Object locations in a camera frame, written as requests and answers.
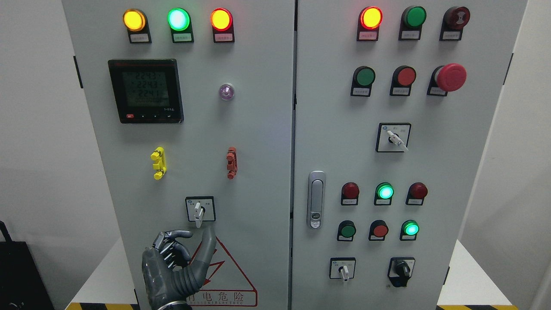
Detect red lit indicator light right door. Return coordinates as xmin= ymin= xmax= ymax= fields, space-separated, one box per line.
xmin=356 ymin=6 xmax=383 ymax=42

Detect red emergency stop mushroom button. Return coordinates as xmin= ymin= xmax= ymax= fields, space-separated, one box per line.
xmin=427 ymin=63 xmax=467 ymax=97

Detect dark red indicator light right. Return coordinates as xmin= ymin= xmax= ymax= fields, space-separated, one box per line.
xmin=406 ymin=182 xmax=428 ymax=206

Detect green lit push button lower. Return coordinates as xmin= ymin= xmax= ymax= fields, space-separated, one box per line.
xmin=399 ymin=220 xmax=419 ymax=241

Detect red push button lower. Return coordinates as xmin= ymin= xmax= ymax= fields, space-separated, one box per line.
xmin=368 ymin=220 xmax=389 ymax=241

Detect green push button upper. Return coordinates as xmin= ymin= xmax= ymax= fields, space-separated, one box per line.
xmin=350 ymin=65 xmax=376 ymax=97

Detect red-brown plastic clip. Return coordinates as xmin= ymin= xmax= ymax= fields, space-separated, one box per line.
xmin=226 ymin=147 xmax=238 ymax=179

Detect silver cabinet door handle lock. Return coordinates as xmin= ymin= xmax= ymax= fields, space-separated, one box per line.
xmin=307 ymin=170 xmax=326 ymax=229

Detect green lit indicator light top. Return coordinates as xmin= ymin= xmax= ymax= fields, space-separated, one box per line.
xmin=167 ymin=7 xmax=194 ymax=43

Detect black bag at left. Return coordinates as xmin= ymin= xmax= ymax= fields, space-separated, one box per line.
xmin=0 ymin=221 xmax=54 ymax=310

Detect red lit indicator light left door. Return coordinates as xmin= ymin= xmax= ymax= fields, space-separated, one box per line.
xmin=210 ymin=7 xmax=235 ymax=43

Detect red push button upper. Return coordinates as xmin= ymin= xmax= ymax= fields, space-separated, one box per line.
xmin=389 ymin=65 xmax=417 ymax=96

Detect grey cabinet door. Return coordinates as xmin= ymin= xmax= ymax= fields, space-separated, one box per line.
xmin=291 ymin=0 xmax=527 ymax=310
xmin=62 ymin=0 xmax=295 ymax=310

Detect black knob selector switch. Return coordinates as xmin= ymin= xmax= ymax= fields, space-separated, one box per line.
xmin=387 ymin=257 xmax=415 ymax=287

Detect small purple clear lamp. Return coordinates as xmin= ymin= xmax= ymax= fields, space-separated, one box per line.
xmin=219 ymin=83 xmax=235 ymax=101

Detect dark red buzzer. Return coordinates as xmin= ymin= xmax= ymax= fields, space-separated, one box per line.
xmin=439 ymin=6 xmax=471 ymax=41

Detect dark red indicator light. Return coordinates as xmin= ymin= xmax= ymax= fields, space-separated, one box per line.
xmin=341 ymin=182 xmax=360 ymax=206
xmin=406 ymin=182 xmax=428 ymax=206

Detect white lever rotary switch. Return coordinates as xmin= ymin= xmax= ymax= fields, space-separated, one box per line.
xmin=329 ymin=257 xmax=356 ymax=282
xmin=185 ymin=196 xmax=217 ymax=228
xmin=375 ymin=122 xmax=412 ymax=153

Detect black digital power meter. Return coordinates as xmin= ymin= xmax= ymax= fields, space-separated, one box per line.
xmin=108 ymin=59 xmax=184 ymax=124

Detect grey right cabinet door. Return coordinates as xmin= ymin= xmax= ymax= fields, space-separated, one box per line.
xmin=291 ymin=0 xmax=527 ymax=310

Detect dark red indicator light left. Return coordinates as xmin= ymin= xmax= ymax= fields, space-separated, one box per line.
xmin=341 ymin=182 xmax=360 ymax=206

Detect grey left cabinet door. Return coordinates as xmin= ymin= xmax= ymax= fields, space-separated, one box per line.
xmin=62 ymin=0 xmax=295 ymax=310

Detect red push button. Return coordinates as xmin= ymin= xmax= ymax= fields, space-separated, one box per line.
xmin=389 ymin=65 xmax=417 ymax=96
xmin=368 ymin=220 xmax=389 ymax=241

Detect green lit indicator light middle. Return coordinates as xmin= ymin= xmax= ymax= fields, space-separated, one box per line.
xmin=374 ymin=182 xmax=394 ymax=206

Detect white platform with hazard stripes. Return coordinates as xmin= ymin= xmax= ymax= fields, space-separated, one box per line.
xmin=66 ymin=239 xmax=517 ymax=310

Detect green unlit indicator top right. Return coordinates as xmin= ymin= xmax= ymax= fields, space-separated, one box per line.
xmin=398 ymin=6 xmax=427 ymax=41

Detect red electrical warning triangle sticker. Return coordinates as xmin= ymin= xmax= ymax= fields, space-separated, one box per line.
xmin=186 ymin=238 xmax=258 ymax=307

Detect green lit indicator light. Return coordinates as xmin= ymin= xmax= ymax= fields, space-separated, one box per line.
xmin=167 ymin=7 xmax=194 ymax=43
xmin=374 ymin=182 xmax=394 ymax=206

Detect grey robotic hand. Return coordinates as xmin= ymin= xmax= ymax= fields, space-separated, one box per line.
xmin=142 ymin=226 xmax=217 ymax=310

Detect yellow indicator light top left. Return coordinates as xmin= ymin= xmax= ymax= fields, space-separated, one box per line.
xmin=122 ymin=8 xmax=152 ymax=43

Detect yellow plastic clip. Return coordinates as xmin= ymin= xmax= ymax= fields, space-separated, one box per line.
xmin=150 ymin=147 xmax=167 ymax=180

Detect red lit indicator light door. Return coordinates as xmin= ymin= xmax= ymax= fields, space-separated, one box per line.
xmin=210 ymin=7 xmax=235 ymax=43
xmin=356 ymin=6 xmax=383 ymax=42

